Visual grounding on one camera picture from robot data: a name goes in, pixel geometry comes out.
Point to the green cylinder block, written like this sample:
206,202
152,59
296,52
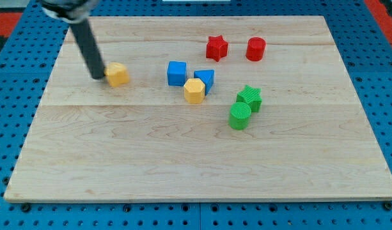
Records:
239,115

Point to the wooden board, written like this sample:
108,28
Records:
143,142

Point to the yellow pentagon block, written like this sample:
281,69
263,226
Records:
116,74

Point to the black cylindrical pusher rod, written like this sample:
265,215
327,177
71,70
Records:
87,44

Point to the red star block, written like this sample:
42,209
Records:
217,48

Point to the yellow hexagon block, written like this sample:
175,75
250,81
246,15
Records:
194,91

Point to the blue cube block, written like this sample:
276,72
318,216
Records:
176,73

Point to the grey robot arm end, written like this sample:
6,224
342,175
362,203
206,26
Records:
69,11

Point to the blue triangle block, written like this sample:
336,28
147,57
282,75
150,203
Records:
207,77

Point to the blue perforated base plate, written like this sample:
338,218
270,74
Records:
26,61

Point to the green star block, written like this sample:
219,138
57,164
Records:
250,96

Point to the red cylinder block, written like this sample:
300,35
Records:
255,49

